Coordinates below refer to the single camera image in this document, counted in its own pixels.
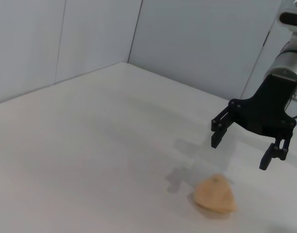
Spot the beige bread bun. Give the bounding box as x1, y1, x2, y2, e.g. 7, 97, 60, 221
193, 172, 238, 214

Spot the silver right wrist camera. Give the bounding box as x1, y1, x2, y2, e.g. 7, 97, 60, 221
276, 0, 297, 33

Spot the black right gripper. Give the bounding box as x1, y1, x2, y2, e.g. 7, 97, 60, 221
210, 74, 297, 171

